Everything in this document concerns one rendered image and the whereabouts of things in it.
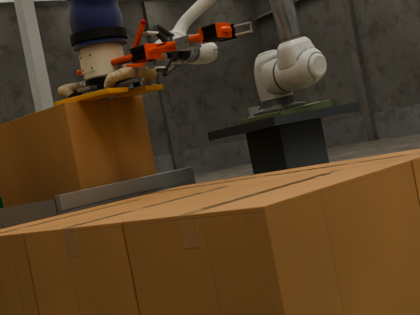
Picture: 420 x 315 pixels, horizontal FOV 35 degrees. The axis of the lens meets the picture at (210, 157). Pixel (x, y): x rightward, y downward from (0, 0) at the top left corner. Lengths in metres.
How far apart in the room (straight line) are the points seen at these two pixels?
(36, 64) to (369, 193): 4.72
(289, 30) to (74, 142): 1.02
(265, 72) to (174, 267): 1.72
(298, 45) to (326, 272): 1.64
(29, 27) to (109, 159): 3.45
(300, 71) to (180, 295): 1.60
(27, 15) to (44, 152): 3.39
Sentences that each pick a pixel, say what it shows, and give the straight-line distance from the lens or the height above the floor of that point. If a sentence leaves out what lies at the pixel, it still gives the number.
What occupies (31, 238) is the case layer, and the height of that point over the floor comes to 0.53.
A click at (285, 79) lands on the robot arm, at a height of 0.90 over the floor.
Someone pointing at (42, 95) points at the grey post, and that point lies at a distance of 5.89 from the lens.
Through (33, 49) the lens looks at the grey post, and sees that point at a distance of 5.95.
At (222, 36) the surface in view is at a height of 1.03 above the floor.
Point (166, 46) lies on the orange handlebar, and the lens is 2.40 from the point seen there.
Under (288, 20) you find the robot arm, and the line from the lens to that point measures 2.84.
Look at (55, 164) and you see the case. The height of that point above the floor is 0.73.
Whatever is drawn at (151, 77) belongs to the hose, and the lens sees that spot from 2.60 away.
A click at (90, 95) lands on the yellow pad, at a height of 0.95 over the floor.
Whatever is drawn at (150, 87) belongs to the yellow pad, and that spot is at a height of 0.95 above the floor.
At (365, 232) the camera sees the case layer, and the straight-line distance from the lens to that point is 1.44.
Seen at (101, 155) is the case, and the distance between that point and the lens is 2.63.
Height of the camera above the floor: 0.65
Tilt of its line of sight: level
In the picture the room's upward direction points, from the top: 11 degrees counter-clockwise
